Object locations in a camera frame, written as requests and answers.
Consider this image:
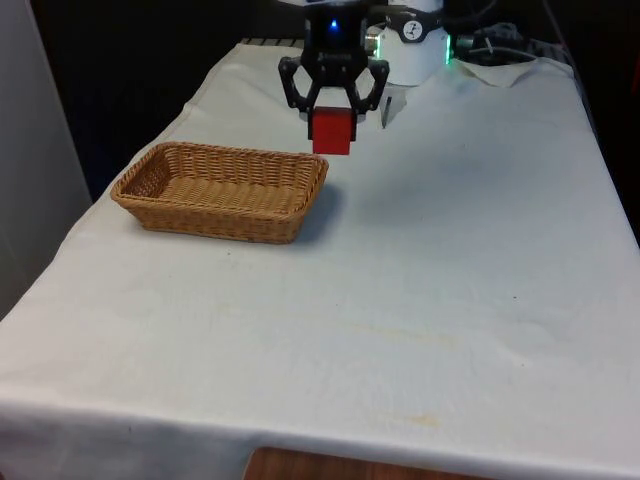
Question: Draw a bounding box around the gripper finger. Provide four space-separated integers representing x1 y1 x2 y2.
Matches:
342 57 391 143
277 54 327 142

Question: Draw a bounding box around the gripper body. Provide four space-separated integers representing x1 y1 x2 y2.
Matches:
303 3 370 65

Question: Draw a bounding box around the red cube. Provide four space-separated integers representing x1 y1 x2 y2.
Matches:
310 106 354 156

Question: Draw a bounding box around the wicker basket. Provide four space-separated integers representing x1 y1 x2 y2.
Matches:
110 141 331 246

